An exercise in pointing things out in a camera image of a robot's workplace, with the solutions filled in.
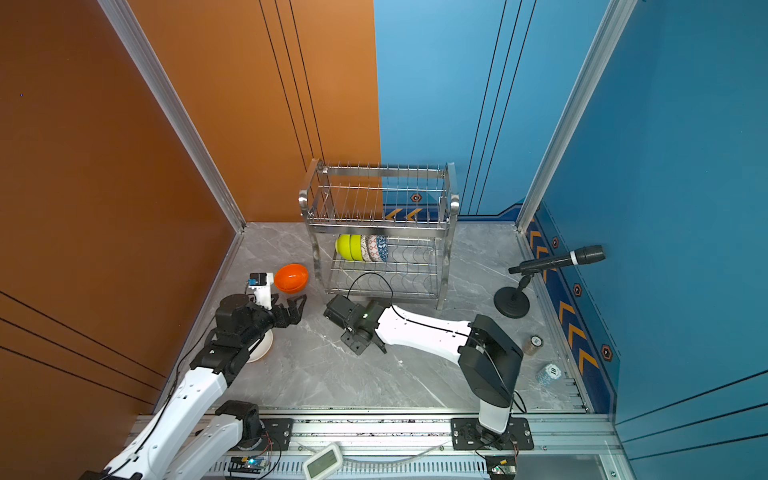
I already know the lime green bowl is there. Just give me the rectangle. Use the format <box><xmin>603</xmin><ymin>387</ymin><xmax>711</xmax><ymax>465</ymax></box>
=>
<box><xmin>335</xmin><ymin>234</ymin><xmax>354</xmax><ymax>261</ymax></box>
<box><xmin>349</xmin><ymin>235</ymin><xmax>365</xmax><ymax>261</ymax></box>

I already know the white maroon patterned bowl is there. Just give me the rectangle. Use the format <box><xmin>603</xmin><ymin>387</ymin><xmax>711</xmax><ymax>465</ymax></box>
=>
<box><xmin>360</xmin><ymin>235</ymin><xmax>372</xmax><ymax>262</ymax></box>

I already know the blue triangle patterned bowl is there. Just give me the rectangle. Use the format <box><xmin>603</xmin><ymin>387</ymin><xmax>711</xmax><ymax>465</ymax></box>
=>
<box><xmin>368</xmin><ymin>235</ymin><xmax>389</xmax><ymax>262</ymax></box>

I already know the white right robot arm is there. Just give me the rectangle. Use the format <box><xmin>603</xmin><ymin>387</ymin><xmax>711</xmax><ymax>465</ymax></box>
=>
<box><xmin>324</xmin><ymin>295</ymin><xmax>524</xmax><ymax>445</ymax></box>

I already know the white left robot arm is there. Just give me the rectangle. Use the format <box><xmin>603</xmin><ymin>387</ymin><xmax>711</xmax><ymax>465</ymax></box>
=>
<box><xmin>81</xmin><ymin>294</ymin><xmax>307</xmax><ymax>479</ymax></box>

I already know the stainless steel dish rack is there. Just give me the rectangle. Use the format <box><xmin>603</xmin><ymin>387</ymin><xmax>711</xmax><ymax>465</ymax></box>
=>
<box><xmin>298</xmin><ymin>158</ymin><xmax>460</xmax><ymax>308</ymax></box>

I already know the orange plastic bowl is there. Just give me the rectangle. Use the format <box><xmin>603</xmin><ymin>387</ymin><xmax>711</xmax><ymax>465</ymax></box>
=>
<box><xmin>274</xmin><ymin>264</ymin><xmax>310</xmax><ymax>295</ymax></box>

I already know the white bowl orange outside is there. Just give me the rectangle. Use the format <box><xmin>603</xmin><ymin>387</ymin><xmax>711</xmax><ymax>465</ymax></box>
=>
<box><xmin>247</xmin><ymin>330</ymin><xmax>274</xmax><ymax>363</ymax></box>

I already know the white handheld timer device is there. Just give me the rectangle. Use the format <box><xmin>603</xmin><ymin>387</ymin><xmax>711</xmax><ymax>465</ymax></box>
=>
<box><xmin>302</xmin><ymin>443</ymin><xmax>344</xmax><ymax>480</ymax></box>

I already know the green circuit board left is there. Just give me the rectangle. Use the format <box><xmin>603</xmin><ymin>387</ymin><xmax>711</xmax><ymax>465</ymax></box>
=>
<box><xmin>227</xmin><ymin>456</ymin><xmax>271</xmax><ymax>475</ymax></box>

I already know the black microphone on stand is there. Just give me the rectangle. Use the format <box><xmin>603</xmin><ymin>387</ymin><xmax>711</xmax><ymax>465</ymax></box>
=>
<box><xmin>493</xmin><ymin>245</ymin><xmax>606</xmax><ymax>319</ymax></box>

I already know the brown poker chip stack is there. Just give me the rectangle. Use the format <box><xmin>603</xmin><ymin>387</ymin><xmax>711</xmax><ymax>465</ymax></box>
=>
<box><xmin>521</xmin><ymin>335</ymin><xmax>544</xmax><ymax>356</ymax></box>

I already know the blue poker chip stack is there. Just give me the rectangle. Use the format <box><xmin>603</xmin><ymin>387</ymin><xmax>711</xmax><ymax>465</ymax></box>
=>
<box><xmin>536</xmin><ymin>363</ymin><xmax>562</xmax><ymax>386</ymax></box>

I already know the circuit board right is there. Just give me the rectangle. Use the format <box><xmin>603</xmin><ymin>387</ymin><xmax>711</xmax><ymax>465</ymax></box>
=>
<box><xmin>485</xmin><ymin>456</ymin><xmax>518</xmax><ymax>480</ymax></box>

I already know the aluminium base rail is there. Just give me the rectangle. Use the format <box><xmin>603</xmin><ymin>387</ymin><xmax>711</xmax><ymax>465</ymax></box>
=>
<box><xmin>107</xmin><ymin>409</ymin><xmax>637</xmax><ymax>480</ymax></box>

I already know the aluminium corner post left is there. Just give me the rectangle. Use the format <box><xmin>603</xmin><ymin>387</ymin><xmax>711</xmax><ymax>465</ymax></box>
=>
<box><xmin>98</xmin><ymin>0</ymin><xmax>246</xmax><ymax>234</ymax></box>

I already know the aluminium corner post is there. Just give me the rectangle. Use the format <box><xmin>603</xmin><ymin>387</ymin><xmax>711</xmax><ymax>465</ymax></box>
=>
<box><xmin>98</xmin><ymin>0</ymin><xmax>246</xmax><ymax>234</ymax></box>
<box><xmin>515</xmin><ymin>0</ymin><xmax>637</xmax><ymax>234</ymax></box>

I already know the aluminium corner post right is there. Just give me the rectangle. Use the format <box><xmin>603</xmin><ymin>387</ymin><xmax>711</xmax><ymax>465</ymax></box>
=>
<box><xmin>515</xmin><ymin>0</ymin><xmax>637</xmax><ymax>234</ymax></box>

